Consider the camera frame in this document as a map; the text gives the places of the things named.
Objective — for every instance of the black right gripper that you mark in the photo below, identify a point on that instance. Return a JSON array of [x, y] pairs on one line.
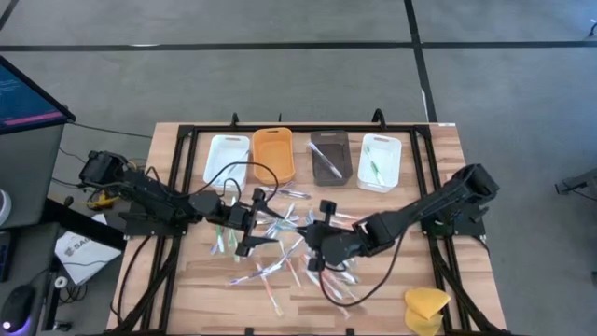
[[340, 247]]

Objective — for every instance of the black stand foot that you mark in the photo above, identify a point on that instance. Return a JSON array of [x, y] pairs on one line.
[[578, 184]]

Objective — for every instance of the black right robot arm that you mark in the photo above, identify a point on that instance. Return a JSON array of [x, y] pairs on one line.
[[420, 205]]

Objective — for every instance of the computer monitor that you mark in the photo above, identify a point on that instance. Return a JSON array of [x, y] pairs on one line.
[[23, 102]]

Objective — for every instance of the green toothbrush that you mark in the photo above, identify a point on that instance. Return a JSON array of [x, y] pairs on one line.
[[232, 239], [370, 155], [219, 237], [285, 215], [377, 172]]

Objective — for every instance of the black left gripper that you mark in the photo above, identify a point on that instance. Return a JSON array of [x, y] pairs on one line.
[[238, 217]]

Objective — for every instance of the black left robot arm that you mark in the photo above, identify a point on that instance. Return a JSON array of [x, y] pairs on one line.
[[154, 200]]

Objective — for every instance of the white printed booklet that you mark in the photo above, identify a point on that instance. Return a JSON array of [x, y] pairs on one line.
[[84, 254]]

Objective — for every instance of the white round object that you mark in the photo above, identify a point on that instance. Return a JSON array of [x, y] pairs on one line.
[[4, 207]]

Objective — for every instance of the black arched clamp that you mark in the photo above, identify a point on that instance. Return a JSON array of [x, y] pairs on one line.
[[234, 120], [379, 116]]

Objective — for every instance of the dark keyboard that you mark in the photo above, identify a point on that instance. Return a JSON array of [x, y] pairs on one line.
[[4, 256]]

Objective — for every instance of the white plastic bin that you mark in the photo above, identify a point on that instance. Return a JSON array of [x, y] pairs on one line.
[[389, 163], [219, 172]]

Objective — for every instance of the grey desk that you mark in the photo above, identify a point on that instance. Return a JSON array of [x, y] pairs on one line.
[[28, 177]]

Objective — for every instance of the white tape roll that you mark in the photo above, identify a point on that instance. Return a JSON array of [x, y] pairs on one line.
[[56, 282]]

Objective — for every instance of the black computer mouse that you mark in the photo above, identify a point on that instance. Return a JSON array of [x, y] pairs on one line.
[[16, 308]]

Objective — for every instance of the grey translucent plastic bin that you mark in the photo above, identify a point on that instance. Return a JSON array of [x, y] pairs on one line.
[[342, 149]]

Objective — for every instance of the orange plastic bin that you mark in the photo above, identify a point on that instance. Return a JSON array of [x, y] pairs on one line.
[[273, 158]]

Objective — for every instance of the yellow cloth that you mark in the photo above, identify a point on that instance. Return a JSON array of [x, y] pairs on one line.
[[426, 303]]

